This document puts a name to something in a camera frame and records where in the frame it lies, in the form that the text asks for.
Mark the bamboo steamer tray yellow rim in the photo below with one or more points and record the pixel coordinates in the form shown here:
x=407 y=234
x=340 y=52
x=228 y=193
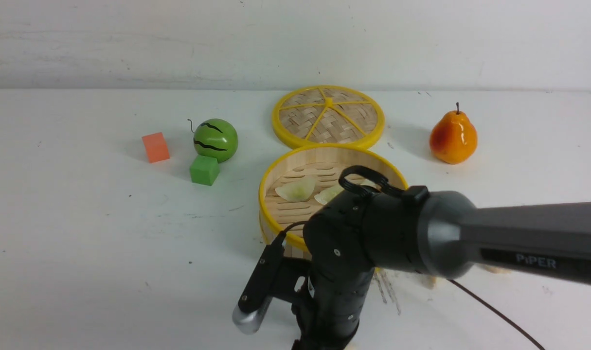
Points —
x=323 y=162

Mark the white dumpling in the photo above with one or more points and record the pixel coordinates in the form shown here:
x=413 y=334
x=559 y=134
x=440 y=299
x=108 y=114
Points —
x=429 y=282
x=494 y=269

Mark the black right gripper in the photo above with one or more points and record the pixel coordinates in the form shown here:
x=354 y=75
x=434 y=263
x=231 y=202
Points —
x=325 y=298

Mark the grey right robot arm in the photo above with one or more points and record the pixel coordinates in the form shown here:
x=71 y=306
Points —
x=371 y=224

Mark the orange cube block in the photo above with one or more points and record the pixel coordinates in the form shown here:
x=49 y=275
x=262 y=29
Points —
x=156 y=147

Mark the green dumpling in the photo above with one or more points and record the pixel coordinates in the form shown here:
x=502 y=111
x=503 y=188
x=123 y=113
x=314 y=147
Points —
x=328 y=194
x=297 y=191

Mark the green cube block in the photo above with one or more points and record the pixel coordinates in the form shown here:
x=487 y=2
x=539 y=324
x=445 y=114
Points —
x=204 y=170

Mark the orange toy pear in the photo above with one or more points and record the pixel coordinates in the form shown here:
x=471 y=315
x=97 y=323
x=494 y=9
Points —
x=454 y=139

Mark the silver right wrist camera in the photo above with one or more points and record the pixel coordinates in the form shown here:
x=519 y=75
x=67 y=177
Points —
x=256 y=297

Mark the green toy watermelon ball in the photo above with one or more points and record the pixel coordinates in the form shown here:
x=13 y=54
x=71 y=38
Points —
x=215 y=138

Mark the woven bamboo steamer lid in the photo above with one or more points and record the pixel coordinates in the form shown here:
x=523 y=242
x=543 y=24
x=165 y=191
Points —
x=327 y=115

